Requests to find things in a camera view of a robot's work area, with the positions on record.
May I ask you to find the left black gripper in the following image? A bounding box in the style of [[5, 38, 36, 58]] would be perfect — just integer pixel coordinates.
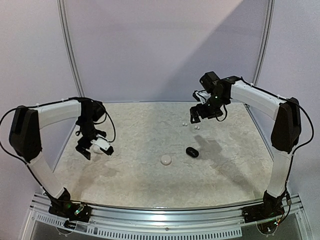
[[76, 116, 106, 160]]

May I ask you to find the black earbud charging case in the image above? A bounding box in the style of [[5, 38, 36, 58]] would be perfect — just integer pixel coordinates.
[[185, 146, 199, 158]]

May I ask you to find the pink earbud charging case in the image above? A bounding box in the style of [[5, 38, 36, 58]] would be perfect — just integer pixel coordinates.
[[160, 154, 172, 166]]

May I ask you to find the white earbud charging case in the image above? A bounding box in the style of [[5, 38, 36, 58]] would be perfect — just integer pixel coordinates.
[[92, 145, 103, 154]]

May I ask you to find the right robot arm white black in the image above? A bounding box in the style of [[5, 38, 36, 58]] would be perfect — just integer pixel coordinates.
[[189, 71, 302, 224]]

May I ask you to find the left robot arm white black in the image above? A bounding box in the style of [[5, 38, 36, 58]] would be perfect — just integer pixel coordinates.
[[8, 97, 114, 223]]

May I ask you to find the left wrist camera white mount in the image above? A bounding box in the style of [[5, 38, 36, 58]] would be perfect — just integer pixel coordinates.
[[91, 138, 114, 156]]

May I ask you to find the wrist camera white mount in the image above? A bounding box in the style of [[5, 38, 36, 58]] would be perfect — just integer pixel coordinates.
[[192, 90, 211, 104], [91, 138, 114, 156]]

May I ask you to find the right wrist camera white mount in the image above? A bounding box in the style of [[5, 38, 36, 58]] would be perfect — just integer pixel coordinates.
[[192, 90, 211, 104]]

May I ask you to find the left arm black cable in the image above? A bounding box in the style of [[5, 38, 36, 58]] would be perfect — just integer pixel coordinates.
[[0, 99, 116, 196]]

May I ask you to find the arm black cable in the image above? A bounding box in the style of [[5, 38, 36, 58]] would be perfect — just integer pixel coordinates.
[[217, 76, 315, 201], [0, 99, 116, 196]]

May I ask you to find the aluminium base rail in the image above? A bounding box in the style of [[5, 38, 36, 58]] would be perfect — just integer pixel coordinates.
[[22, 194, 313, 240]]

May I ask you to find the left aluminium corner post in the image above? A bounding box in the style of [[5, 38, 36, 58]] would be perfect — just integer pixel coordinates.
[[57, 0, 85, 97]]

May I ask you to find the aluminium corner post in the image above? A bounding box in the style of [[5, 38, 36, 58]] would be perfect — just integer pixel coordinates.
[[57, 0, 85, 97], [249, 0, 275, 86]]

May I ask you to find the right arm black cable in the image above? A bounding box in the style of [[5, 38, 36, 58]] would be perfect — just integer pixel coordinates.
[[217, 76, 315, 201]]

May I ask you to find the right aluminium corner post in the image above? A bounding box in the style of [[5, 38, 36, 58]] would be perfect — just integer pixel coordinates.
[[249, 0, 275, 86]]

